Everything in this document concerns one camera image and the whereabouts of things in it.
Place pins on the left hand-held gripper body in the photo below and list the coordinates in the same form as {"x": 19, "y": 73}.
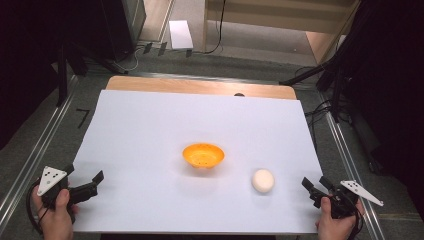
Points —
{"x": 53, "y": 186}

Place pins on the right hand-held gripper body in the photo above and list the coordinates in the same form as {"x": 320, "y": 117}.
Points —
{"x": 346, "y": 196}

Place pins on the person's left hand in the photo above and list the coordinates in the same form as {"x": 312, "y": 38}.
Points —
{"x": 56, "y": 216}

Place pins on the person's right hand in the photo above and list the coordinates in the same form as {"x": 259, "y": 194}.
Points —
{"x": 335, "y": 226}

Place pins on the white round bun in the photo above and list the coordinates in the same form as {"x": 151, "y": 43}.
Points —
{"x": 263, "y": 180}

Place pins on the black stand legs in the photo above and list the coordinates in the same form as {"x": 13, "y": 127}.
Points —
{"x": 62, "y": 76}

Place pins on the black tripod stand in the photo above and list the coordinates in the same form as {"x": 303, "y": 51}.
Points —
{"x": 333, "y": 83}

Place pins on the white table sheet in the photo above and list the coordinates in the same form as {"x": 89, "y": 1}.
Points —
{"x": 186, "y": 116}

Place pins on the orange perforated bowl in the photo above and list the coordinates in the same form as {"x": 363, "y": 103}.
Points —
{"x": 203, "y": 155}

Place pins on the small dark table knob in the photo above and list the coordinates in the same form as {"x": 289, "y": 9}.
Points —
{"x": 239, "y": 95}

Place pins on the wooden table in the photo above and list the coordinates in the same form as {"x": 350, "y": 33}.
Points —
{"x": 200, "y": 86}

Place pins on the black tape strip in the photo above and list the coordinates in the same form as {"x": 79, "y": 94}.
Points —
{"x": 147, "y": 48}
{"x": 162, "y": 49}

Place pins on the dark cabinet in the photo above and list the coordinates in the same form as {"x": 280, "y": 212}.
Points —
{"x": 123, "y": 26}

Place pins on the white flat box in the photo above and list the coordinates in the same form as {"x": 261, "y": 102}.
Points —
{"x": 180, "y": 34}

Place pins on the metal floor rail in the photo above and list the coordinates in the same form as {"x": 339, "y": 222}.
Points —
{"x": 36, "y": 150}
{"x": 200, "y": 77}
{"x": 350, "y": 160}

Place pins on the light wooden shelf frame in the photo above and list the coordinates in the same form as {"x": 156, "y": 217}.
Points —
{"x": 266, "y": 16}

